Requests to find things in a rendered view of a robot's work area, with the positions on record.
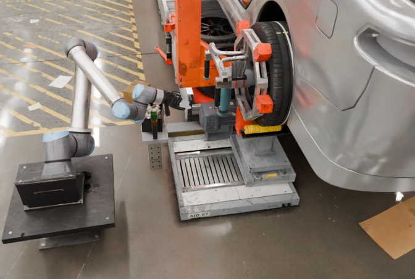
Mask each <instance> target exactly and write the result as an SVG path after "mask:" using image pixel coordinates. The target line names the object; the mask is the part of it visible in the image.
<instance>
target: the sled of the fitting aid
mask: <svg viewBox="0 0 415 279"><path fill-rule="evenodd" d="M230 144H231V147H232V149H233V153H234V155H235V158H236V160H237V163H238V166H239V169H240V172H241V175H242V177H243V180H244V182H245V185H246V187H252V186H262V185H272V184H278V183H288V182H293V181H295V177H296V173H295V171H294V169H293V167H292V166H291V165H290V168H289V169H279V170H269V171H263V172H253V173H250V172H249V170H248V167H247V165H246V162H245V159H244V157H243V154H242V152H241V149H240V147H239V144H238V141H237V139H236V135H230Z"/></svg>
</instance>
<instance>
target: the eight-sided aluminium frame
mask: <svg viewBox="0 0 415 279"><path fill-rule="evenodd" d="M245 40H246V42H247V43H248V45H249V47H250V49H251V52H252V56H253V65H254V74H255V91H254V100H253V108H252V110H251V108H250V106H249V104H248V102H247V100H246V96H245V88H240V90H241V95H239V90H238V88H235V99H236V102H237V104H238V107H239V109H240V112H241V114H242V116H243V119H244V121H247V120H255V119H256V118H258V117H260V116H262V115H263V114H260V113H259V111H258V109H257V107H256V96H258V95H259V94H260V89H261V88H262V90H261V95H266V94H267V88H268V77H267V71H266V62H265V61H264V62H260V65H261V73H262V77H260V73H259V64H258V62H256V61H255V58H254V52H253V51H254V49H255V47H256V45H257V44H260V43H262V42H261V41H260V40H259V38H258V37H257V35H256V34H255V32H254V30H253V29H243V30H242V31H241V33H240V34H239V36H238V38H237V39H236V40H235V44H234V51H238V49H240V51H242V49H244V42H245ZM242 103H243V104H244V106H245V108H244V107H243V104H242ZM245 109H246V111H247V113H246V111H245Z"/></svg>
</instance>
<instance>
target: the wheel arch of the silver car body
mask: <svg viewBox="0 0 415 279"><path fill-rule="evenodd" d="M274 21H287V19H286V16H285V14H284V11H283V9H282V8H281V6H280V4H279V3H278V2H277V1H276V0H266V1H264V2H263V4H262V5H261V7H260V8H259V10H258V13H257V15H256V18H255V21H254V24H255V23H257V22H274Z"/></svg>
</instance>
